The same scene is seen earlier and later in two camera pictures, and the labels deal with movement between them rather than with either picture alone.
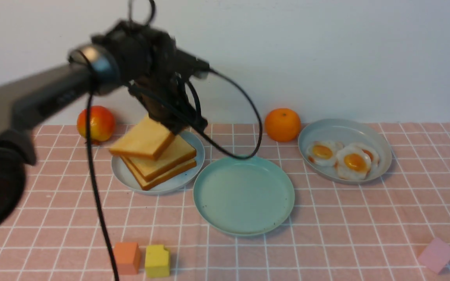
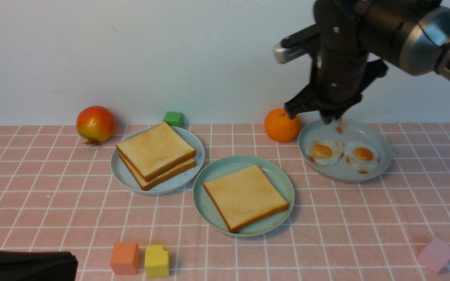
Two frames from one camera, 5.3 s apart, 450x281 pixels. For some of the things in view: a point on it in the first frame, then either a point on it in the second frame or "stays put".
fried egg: [353, 163] -> [342, 124]
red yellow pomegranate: [103, 124] stays put
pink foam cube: [437, 255] stays put
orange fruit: [283, 125] stays put
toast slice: [147, 141] -> [245, 198]
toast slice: [148, 184] stays put
